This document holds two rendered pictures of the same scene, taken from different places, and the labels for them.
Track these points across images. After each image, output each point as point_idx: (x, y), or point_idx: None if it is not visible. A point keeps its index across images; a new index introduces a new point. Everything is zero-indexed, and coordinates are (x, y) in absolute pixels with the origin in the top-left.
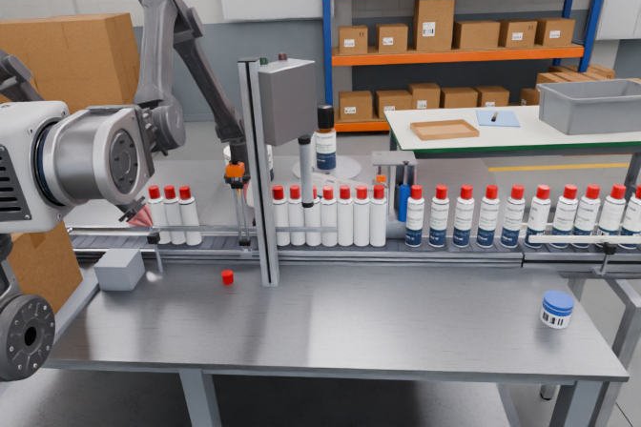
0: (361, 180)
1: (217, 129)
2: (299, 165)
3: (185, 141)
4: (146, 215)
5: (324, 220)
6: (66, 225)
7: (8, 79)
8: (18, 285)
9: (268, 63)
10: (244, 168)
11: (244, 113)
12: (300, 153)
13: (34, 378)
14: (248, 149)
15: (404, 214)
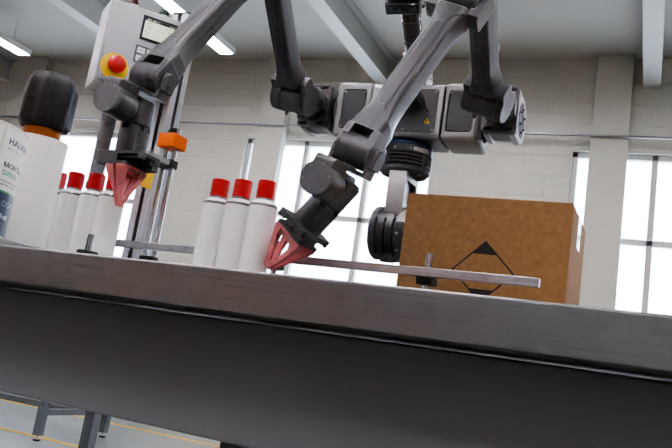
0: None
1: (178, 82)
2: (112, 134)
3: (271, 104)
4: (280, 239)
5: None
6: (428, 268)
7: (462, 6)
8: (385, 203)
9: (150, 11)
10: (158, 140)
11: (188, 73)
12: (115, 119)
13: None
14: (180, 112)
15: None
